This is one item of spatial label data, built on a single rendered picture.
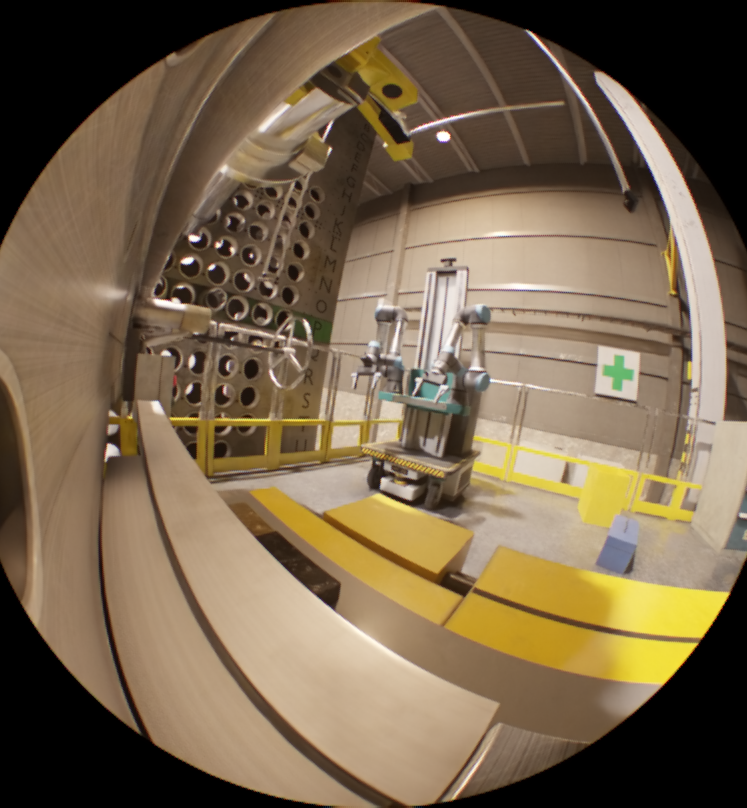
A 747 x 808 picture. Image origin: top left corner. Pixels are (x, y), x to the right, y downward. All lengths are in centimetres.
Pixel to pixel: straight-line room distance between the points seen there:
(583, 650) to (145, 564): 31
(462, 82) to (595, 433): 1007
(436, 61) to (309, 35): 908
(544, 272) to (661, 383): 442
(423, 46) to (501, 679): 922
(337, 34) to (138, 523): 26
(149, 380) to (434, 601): 63
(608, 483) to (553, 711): 217
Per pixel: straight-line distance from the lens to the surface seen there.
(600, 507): 238
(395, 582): 28
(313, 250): 340
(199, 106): 17
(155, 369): 65
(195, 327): 67
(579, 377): 761
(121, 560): 16
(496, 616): 28
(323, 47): 15
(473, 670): 22
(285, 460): 222
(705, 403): 351
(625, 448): 777
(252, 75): 17
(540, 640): 27
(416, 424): 209
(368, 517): 37
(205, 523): 17
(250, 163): 81
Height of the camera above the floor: 76
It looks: 4 degrees down
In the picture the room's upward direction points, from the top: 9 degrees clockwise
